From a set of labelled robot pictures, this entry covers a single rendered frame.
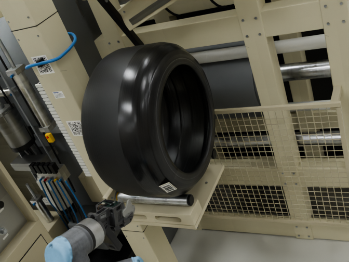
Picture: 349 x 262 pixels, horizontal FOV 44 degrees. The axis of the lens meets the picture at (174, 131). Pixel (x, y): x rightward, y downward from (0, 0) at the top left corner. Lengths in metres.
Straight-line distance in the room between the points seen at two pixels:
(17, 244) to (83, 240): 0.71
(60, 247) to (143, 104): 0.50
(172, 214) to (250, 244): 1.04
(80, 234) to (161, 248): 0.99
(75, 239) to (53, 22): 0.80
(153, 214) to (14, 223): 0.60
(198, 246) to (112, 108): 1.53
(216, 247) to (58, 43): 1.61
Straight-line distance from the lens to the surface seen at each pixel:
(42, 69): 1.72
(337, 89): 1.93
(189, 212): 1.69
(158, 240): 2.20
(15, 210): 1.99
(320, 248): 2.59
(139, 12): 1.85
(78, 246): 1.27
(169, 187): 1.51
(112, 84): 1.47
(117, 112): 1.42
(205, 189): 1.86
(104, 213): 1.37
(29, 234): 1.99
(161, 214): 1.75
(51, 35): 1.66
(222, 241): 2.75
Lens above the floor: 1.96
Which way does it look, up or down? 30 degrees down
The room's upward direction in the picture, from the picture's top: 22 degrees counter-clockwise
